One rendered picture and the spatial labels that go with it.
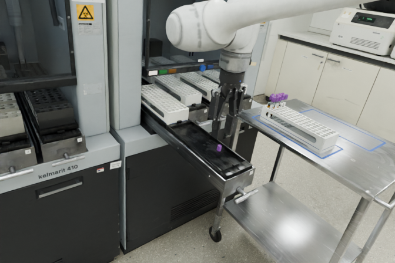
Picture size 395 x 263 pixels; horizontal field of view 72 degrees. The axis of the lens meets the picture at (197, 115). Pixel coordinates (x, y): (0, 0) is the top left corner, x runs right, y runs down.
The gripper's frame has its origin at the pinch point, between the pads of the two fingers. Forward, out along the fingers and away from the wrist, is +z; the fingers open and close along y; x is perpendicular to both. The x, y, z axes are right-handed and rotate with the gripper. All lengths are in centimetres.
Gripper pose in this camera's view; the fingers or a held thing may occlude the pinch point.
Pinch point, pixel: (222, 127)
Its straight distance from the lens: 91.1
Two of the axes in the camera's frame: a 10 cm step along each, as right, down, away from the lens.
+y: -7.9, 1.9, -5.8
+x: 6.0, 4.2, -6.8
